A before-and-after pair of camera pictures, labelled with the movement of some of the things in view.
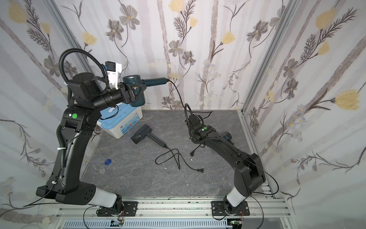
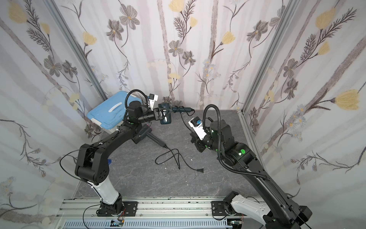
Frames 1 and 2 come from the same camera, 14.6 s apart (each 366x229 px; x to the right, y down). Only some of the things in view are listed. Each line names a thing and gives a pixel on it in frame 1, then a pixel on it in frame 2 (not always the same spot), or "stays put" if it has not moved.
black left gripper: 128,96 → 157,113
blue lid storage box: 118,119 stays put
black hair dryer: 144,131 stays put
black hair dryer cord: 188,119 → 182,118
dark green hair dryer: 140,100 → 167,111
